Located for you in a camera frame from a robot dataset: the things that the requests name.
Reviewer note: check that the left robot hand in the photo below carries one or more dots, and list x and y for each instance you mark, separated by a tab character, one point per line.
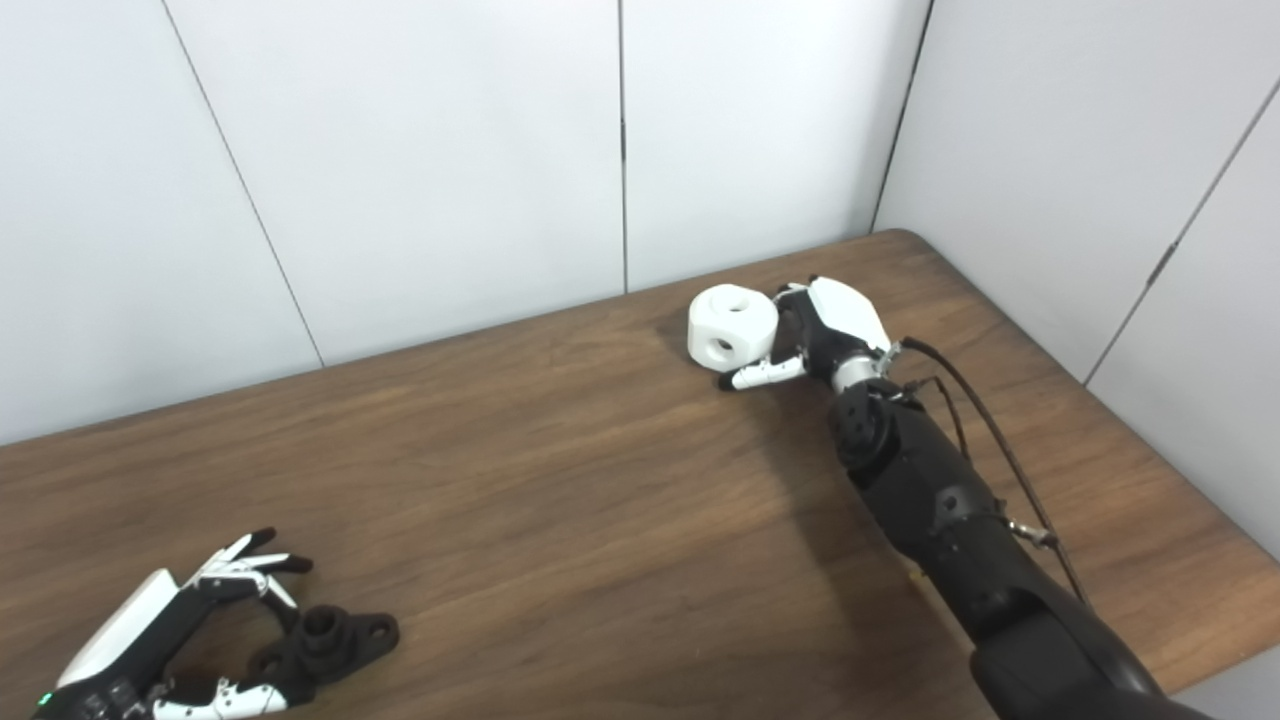
140	630

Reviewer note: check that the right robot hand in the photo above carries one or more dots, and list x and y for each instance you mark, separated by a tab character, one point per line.
835	325

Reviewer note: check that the white cube with holes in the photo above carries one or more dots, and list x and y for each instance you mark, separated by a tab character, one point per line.
730	320

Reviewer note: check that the black holder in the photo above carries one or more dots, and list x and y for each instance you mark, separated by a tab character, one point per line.
325	645

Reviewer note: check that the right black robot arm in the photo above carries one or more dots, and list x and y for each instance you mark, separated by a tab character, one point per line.
950	500

